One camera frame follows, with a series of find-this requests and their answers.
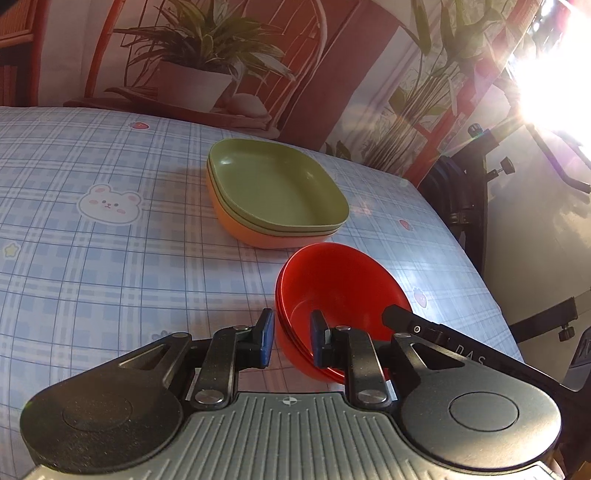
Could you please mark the black exercise bike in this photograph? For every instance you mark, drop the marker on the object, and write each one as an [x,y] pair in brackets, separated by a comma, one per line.
[521,210]

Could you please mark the green rectangular plate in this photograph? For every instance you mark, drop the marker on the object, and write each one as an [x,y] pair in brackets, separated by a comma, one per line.
[277,184]

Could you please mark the orange rectangular plate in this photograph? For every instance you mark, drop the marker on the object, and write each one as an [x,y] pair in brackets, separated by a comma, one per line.
[257,238]

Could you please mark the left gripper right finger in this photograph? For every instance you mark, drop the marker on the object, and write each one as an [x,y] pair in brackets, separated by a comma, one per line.
[353,352]

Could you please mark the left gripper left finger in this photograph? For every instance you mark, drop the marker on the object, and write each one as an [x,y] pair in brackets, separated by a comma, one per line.
[230,350]

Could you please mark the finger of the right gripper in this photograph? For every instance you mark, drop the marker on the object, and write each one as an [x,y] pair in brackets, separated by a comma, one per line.
[400,320]

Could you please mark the printed room backdrop cloth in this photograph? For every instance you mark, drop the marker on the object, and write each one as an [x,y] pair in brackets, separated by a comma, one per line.
[387,84]

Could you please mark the red plastic bowl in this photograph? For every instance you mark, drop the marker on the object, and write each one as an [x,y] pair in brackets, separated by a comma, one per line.
[333,266]

